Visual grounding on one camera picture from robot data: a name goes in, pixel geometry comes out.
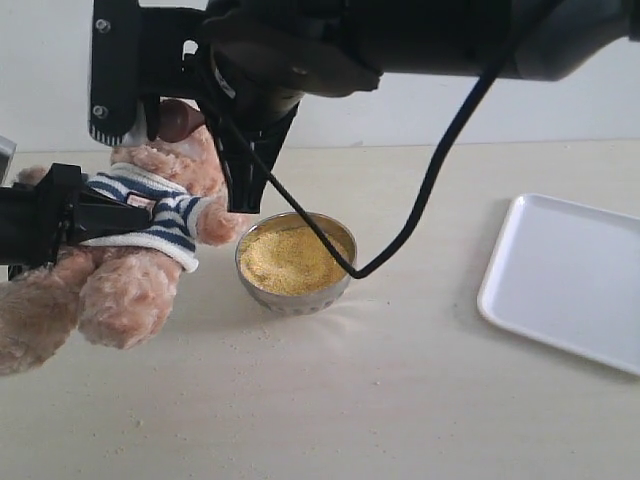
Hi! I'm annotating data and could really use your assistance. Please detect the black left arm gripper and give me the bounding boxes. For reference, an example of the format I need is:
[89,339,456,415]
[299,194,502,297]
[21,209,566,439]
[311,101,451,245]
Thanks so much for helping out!
[1,163,151,268]

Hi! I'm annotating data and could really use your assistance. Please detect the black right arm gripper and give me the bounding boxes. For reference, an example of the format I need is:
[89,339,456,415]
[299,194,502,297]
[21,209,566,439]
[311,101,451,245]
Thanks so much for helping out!
[139,1,382,213]

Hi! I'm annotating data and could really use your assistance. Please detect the beige teddy bear striped sweater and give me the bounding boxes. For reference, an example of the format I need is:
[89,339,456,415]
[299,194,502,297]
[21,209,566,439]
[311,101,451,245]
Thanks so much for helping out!
[1,126,248,376]

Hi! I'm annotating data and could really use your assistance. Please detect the dark red wooden spoon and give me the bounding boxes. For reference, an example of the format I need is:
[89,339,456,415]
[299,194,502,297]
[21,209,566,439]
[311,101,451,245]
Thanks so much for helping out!
[158,99,205,143]

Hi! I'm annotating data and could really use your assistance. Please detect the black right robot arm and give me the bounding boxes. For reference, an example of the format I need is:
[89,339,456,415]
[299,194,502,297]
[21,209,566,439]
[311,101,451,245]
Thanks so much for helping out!
[143,1,639,213]

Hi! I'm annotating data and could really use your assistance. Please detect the yellow millet grains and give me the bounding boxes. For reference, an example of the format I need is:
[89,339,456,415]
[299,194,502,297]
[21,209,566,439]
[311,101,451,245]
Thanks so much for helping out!
[240,227,346,296]

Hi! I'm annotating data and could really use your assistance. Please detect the steel bowl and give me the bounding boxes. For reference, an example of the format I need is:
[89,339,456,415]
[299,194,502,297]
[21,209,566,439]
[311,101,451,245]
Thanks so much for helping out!
[235,212,351,316]

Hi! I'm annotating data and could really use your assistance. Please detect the white rectangular plastic tray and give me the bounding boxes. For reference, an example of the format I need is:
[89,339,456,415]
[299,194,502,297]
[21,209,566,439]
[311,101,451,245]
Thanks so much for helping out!
[477,193,639,375]

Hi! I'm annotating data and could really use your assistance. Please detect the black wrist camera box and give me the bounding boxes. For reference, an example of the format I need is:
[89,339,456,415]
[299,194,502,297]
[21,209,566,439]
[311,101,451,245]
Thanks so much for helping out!
[88,0,147,147]

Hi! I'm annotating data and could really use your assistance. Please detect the black camera cable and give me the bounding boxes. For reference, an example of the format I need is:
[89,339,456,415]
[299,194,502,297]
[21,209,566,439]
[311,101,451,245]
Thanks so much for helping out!
[194,0,561,280]

